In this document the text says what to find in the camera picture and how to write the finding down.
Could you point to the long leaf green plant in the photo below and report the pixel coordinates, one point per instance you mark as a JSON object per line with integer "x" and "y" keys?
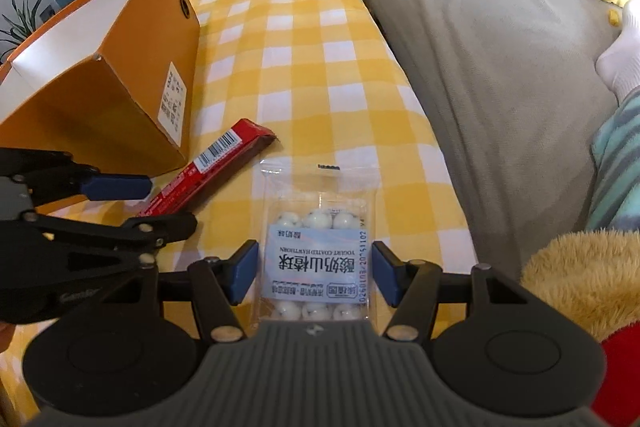
{"x": 20, "y": 17}

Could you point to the red chocolate bar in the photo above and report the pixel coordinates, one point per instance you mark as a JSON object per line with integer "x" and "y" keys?
{"x": 210, "y": 167}

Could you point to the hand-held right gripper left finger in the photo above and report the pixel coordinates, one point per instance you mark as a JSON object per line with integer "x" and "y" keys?
{"x": 244, "y": 277}

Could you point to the reddish fuzzy cloth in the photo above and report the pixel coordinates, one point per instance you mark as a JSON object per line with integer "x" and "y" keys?
{"x": 622, "y": 377}

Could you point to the yellow checkered tablecloth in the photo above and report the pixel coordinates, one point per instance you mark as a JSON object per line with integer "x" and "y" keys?
{"x": 300, "y": 72}

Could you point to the clear bag of white balls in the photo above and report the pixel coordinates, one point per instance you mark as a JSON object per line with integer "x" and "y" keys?
{"x": 320, "y": 227}

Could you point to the white sock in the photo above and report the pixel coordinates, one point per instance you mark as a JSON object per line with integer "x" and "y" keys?
{"x": 620, "y": 57}

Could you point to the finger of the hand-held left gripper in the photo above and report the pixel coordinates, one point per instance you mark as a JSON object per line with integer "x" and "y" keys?
{"x": 165, "y": 227}
{"x": 120, "y": 187}

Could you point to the tan plush toy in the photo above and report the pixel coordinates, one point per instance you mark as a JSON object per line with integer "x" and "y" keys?
{"x": 575, "y": 277}

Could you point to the grey sofa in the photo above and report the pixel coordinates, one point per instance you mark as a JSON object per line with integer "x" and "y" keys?
{"x": 475, "y": 57}

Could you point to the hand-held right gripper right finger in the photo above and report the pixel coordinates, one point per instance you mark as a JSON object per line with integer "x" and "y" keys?
{"x": 386, "y": 277}

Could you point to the teal striped pants leg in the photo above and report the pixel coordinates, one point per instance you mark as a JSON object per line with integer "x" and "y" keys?
{"x": 620, "y": 167}

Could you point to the orange cardboard box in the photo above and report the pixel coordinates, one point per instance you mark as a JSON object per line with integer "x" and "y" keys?
{"x": 125, "y": 72}

